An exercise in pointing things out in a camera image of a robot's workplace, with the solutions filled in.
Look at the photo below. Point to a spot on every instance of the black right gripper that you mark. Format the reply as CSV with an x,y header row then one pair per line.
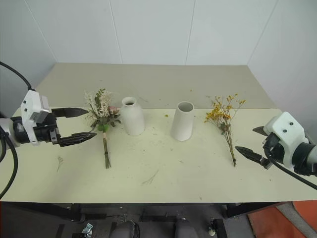
x,y
273,146

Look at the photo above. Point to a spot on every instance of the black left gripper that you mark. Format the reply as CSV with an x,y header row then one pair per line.
x,y
47,129

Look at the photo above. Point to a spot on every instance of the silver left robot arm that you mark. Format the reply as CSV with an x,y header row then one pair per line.
x,y
7,131

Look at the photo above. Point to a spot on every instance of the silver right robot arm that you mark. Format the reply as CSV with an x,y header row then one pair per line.
x,y
307,158

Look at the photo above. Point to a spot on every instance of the white bottle-shaped vase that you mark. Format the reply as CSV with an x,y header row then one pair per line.
x,y
133,119

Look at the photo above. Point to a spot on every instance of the white tapered cylinder vase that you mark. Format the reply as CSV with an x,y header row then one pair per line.
x,y
182,124

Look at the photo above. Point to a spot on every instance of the white and pink dried bouquet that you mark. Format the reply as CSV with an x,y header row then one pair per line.
x,y
101,111

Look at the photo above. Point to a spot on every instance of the yellow dried flower bouquet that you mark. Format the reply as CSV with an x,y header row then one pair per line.
x,y
224,116

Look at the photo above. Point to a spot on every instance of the orange floor mat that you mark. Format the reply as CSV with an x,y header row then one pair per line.
x,y
287,220

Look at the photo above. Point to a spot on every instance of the white caster wheel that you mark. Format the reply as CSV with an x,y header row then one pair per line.
x,y
212,232

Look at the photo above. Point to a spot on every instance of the silver caster wheel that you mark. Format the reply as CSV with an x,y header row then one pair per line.
x,y
88,228

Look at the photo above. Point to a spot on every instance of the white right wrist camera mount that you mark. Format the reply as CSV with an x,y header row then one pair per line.
x,y
287,134

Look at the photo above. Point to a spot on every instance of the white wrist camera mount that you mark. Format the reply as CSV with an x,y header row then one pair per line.
x,y
287,134
30,104

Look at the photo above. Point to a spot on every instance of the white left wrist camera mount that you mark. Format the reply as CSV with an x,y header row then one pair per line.
x,y
30,104

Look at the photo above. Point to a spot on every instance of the black table frame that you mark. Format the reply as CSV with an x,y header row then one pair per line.
x,y
62,210

